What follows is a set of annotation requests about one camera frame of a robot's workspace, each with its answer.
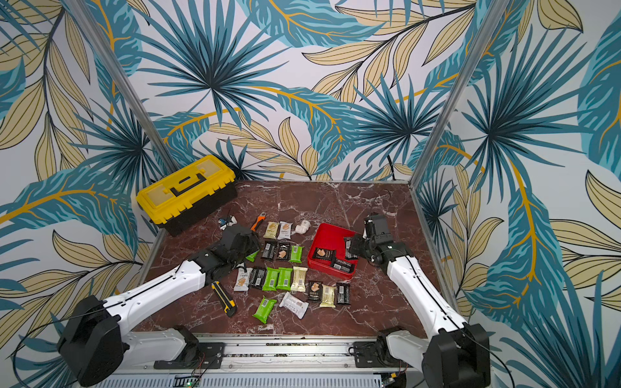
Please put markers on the yellow black utility knife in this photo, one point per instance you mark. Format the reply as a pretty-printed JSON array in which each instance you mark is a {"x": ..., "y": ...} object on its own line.
[{"x": 227, "y": 302}]

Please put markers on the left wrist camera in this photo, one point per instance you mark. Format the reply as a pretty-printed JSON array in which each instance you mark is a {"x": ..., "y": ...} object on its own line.
[{"x": 224, "y": 223}]

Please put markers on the yellow black toolbox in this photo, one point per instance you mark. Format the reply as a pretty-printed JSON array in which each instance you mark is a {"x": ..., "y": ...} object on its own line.
[{"x": 182, "y": 199}]

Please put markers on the black drycake cookie packet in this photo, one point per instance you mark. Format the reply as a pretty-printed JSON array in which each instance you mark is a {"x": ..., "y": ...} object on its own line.
[{"x": 283, "y": 251}]

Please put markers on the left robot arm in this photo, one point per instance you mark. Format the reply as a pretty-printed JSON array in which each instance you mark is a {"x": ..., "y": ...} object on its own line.
[{"x": 99, "y": 337}]

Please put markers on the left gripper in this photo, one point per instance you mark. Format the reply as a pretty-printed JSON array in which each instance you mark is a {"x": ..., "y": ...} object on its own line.
[{"x": 254, "y": 242}]

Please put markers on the red storage box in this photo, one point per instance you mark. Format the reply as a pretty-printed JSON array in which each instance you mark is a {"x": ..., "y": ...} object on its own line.
[{"x": 337, "y": 238}]

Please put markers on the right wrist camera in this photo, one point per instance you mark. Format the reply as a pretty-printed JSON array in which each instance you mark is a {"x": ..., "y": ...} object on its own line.
[{"x": 376, "y": 225}]

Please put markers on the black cookie packet barcode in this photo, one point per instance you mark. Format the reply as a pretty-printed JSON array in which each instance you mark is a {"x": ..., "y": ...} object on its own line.
[{"x": 269, "y": 251}]

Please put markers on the white drycake cookie packet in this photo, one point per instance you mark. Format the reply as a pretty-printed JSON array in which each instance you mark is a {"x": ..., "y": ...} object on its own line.
[{"x": 243, "y": 280}]

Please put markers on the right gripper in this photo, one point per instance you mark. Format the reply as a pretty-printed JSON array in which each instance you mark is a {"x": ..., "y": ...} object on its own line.
[{"x": 359, "y": 245}]

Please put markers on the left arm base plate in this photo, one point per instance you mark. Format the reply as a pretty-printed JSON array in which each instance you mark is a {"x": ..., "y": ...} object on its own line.
[{"x": 196, "y": 356}]

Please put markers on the aluminium front rail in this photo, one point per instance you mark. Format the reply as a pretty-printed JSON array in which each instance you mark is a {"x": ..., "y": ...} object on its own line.
[{"x": 273, "y": 361}]

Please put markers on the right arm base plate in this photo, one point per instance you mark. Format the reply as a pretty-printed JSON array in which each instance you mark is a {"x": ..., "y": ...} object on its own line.
[{"x": 374, "y": 354}]

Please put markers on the green cookie packet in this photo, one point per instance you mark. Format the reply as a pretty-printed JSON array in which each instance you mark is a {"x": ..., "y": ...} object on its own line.
[
  {"x": 252, "y": 257},
  {"x": 284, "y": 279},
  {"x": 264, "y": 309},
  {"x": 295, "y": 254},
  {"x": 271, "y": 279}
]

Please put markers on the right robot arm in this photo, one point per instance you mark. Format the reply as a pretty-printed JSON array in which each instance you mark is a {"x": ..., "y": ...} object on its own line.
[{"x": 454, "y": 353}]

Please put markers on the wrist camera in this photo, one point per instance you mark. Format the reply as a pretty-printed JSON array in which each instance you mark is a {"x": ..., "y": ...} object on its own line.
[
  {"x": 224, "y": 223},
  {"x": 376, "y": 225}
]

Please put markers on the white plastic pipe elbow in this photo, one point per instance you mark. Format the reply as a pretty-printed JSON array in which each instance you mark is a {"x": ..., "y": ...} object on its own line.
[{"x": 303, "y": 227}]

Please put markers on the cream cookie packet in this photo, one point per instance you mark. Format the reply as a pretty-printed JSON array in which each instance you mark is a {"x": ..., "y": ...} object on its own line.
[
  {"x": 299, "y": 279},
  {"x": 272, "y": 230},
  {"x": 328, "y": 297}
]

